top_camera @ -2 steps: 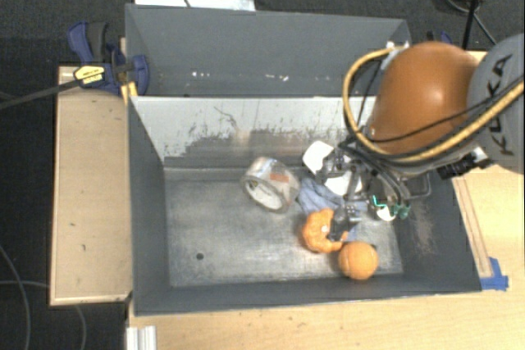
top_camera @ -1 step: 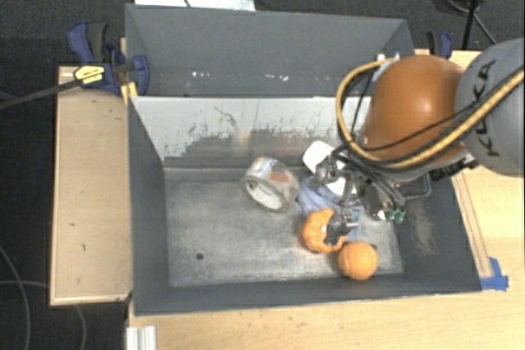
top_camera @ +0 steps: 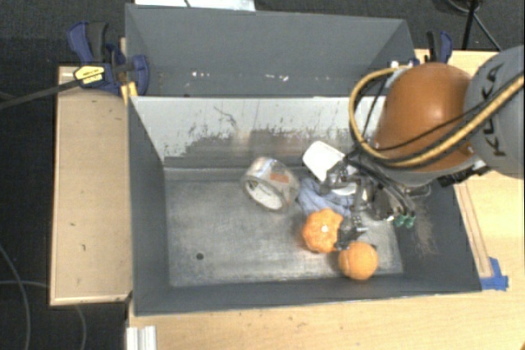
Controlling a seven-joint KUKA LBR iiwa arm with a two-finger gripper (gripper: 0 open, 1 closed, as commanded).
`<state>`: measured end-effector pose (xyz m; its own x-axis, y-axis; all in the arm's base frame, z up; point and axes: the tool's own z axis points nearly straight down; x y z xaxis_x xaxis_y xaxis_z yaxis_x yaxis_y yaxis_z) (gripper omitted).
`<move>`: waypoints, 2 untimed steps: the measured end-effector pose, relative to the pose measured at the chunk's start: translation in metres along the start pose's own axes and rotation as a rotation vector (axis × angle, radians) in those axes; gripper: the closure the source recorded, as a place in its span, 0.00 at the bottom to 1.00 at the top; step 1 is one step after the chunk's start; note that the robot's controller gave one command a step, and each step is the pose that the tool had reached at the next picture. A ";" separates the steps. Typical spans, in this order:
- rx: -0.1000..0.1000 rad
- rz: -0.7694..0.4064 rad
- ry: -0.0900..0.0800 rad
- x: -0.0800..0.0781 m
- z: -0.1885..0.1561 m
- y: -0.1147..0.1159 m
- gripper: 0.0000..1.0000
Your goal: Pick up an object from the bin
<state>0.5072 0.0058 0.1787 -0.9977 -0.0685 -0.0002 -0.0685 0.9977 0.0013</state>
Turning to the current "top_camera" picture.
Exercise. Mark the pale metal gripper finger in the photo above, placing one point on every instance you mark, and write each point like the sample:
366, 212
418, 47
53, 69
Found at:
343, 241
357, 228

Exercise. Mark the orange toy pumpkin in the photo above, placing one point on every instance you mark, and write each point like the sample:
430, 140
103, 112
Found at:
320, 231
359, 261

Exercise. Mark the blue cloth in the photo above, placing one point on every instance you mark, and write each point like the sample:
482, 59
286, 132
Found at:
311, 197

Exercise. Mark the white plastic container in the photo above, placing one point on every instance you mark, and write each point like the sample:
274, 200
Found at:
322, 160

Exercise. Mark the silver tape roll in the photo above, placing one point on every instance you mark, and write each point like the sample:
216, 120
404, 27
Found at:
281, 176

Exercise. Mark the grey metal bin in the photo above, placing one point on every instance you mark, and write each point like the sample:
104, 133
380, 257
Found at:
229, 233

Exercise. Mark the black cylinder on white bracket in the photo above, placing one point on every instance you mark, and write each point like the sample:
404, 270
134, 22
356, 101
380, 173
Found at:
451, 179

